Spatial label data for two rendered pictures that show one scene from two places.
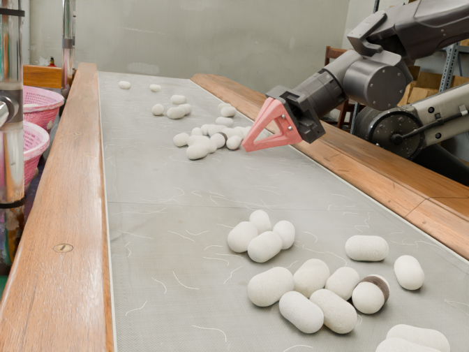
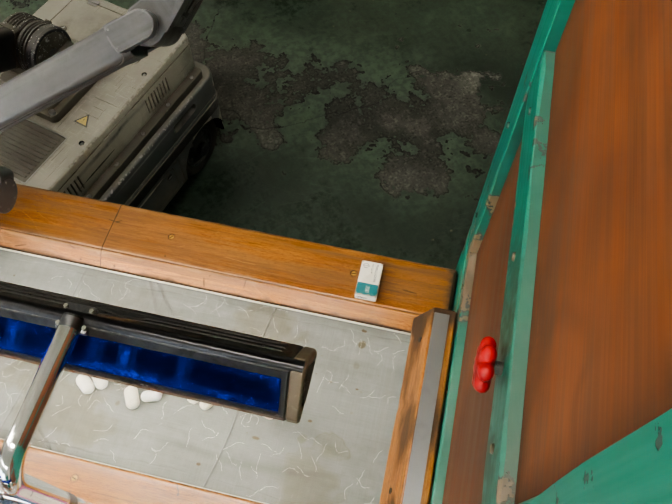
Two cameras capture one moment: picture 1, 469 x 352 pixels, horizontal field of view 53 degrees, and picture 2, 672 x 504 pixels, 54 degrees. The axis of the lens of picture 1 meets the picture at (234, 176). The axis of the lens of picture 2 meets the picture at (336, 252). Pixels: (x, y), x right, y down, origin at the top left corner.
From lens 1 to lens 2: 0.83 m
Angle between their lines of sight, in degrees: 61
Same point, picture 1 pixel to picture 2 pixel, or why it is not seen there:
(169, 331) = (133, 448)
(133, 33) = not seen: outside the picture
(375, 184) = (57, 249)
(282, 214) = not seen: hidden behind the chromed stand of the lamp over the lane
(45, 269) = (90, 488)
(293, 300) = (148, 397)
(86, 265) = (94, 471)
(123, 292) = (99, 457)
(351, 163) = (20, 237)
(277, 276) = (132, 395)
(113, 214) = not seen: hidden behind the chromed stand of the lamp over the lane
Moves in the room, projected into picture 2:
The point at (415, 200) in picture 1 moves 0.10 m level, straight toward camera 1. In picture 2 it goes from (96, 252) to (124, 295)
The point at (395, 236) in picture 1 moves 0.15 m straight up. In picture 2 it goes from (115, 292) to (84, 248)
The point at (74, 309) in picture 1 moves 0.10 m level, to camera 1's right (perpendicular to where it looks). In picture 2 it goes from (122, 483) to (167, 421)
